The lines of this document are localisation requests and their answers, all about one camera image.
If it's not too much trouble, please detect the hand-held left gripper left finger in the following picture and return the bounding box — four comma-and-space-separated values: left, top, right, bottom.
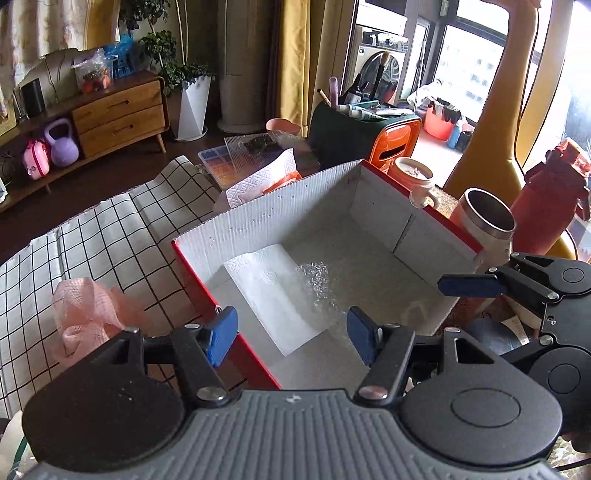
99, 305, 239, 408

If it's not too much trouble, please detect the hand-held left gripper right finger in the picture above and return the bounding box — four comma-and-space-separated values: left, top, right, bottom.
346, 306, 497, 402

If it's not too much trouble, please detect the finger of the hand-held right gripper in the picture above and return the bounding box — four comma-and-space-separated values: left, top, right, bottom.
438, 253, 561, 315
501, 336, 555, 366

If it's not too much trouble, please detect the red cardboard box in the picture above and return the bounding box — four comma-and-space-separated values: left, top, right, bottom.
172, 159, 484, 391

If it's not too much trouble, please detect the stainless steel tumbler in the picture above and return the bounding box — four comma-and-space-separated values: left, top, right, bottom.
449, 188, 515, 273

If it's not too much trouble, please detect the white paper towel sheet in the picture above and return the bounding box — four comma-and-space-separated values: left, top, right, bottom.
223, 244, 331, 357

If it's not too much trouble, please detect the clear bubble wrap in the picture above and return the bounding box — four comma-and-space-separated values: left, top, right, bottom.
295, 261, 361, 324

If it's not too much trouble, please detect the red water bottle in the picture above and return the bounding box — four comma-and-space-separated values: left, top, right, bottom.
510, 138, 591, 257

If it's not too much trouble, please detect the pink mesh cloth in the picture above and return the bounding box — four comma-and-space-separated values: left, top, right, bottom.
51, 277, 148, 367

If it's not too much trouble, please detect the white checkered tablecloth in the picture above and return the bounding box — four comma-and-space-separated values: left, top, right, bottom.
0, 154, 227, 416

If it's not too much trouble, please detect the crumpled white paper towel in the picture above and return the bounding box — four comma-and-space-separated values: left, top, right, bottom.
226, 148, 303, 206

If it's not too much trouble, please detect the orange plastic stool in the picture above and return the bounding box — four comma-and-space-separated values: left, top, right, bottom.
367, 117, 422, 174

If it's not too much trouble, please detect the red plastic basin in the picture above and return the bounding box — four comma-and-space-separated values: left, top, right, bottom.
424, 104, 458, 140

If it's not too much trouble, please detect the orange plastic item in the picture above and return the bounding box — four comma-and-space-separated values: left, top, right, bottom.
263, 171, 303, 195

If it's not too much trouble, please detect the clear plastic compartment box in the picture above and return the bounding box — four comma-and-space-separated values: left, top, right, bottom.
198, 134, 296, 190

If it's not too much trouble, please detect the yellow giraffe toy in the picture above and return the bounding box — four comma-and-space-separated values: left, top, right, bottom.
443, 0, 578, 264

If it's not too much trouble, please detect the dark green storage organizer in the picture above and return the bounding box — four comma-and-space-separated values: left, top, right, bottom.
308, 100, 421, 169

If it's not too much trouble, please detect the pink bowl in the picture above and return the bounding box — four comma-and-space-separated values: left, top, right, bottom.
265, 119, 303, 139

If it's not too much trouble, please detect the dark glass bottle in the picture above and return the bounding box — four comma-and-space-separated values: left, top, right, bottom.
344, 74, 370, 106

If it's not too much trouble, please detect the white plant pot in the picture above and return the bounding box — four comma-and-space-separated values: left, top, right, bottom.
178, 76, 213, 141

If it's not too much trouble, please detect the wooden drawer cabinet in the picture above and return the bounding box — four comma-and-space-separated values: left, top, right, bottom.
0, 69, 169, 213

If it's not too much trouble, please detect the purple kettlebell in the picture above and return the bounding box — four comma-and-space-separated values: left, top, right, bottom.
44, 119, 80, 168

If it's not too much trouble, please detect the pink kettlebell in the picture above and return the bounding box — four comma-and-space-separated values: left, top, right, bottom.
22, 138, 51, 181

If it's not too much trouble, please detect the white washing machine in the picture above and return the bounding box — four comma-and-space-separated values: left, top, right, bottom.
348, 4, 411, 109

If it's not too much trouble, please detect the white tower air conditioner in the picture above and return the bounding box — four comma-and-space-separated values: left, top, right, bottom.
217, 0, 282, 134

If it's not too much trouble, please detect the yellow curtain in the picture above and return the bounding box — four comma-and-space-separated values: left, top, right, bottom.
277, 0, 358, 139

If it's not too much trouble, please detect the clear bag with orange items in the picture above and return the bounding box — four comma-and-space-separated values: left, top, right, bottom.
71, 48, 114, 93

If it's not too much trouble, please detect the green leafy plant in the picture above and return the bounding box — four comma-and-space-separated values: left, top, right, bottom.
120, 0, 215, 95

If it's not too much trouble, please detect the black cylinder speaker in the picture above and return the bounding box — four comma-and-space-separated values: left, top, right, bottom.
21, 78, 47, 117

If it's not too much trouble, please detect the pale patterned curtain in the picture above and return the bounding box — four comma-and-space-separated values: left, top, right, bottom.
0, 0, 121, 88

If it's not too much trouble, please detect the orange mug with white handle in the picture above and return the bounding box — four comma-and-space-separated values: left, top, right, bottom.
387, 157, 441, 210

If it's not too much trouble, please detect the long handled brush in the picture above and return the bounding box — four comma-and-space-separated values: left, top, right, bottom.
369, 52, 391, 100

